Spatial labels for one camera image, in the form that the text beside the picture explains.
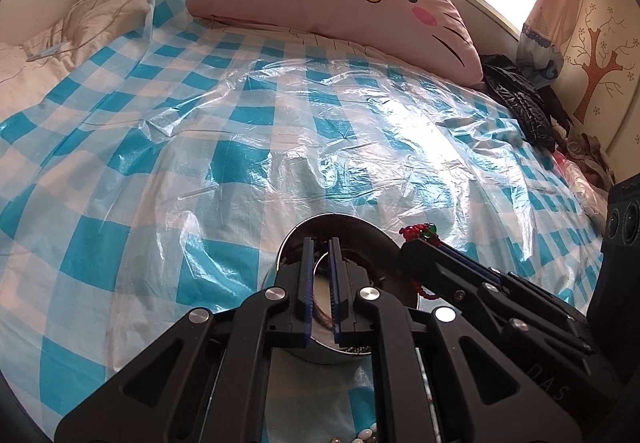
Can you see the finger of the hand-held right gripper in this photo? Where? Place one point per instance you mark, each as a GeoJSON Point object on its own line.
{"type": "Point", "coordinates": [420, 260]}
{"type": "Point", "coordinates": [510, 283]}

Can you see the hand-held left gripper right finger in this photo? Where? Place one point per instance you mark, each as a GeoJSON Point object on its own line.
{"type": "Point", "coordinates": [337, 283]}

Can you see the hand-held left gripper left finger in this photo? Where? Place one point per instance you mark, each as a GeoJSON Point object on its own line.
{"type": "Point", "coordinates": [306, 283]}

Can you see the round metal tin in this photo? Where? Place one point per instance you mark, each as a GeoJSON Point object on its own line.
{"type": "Point", "coordinates": [350, 229]}

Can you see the clear plastic bag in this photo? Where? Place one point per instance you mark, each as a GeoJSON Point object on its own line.
{"type": "Point", "coordinates": [585, 193]}

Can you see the pile of clothes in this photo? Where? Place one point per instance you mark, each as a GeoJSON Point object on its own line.
{"type": "Point", "coordinates": [585, 148]}

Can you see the black puffer jacket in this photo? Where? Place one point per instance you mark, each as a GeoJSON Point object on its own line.
{"type": "Point", "coordinates": [520, 103]}

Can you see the blue checkered plastic sheet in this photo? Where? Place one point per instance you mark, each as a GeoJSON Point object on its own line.
{"type": "Point", "coordinates": [200, 123]}

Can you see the wardrobe with tree decal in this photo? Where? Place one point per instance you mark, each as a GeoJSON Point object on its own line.
{"type": "Point", "coordinates": [600, 73]}

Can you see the pink and blue curtain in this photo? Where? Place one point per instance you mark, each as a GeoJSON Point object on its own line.
{"type": "Point", "coordinates": [545, 23]}

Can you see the white quilt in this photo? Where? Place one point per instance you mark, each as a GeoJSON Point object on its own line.
{"type": "Point", "coordinates": [75, 33]}

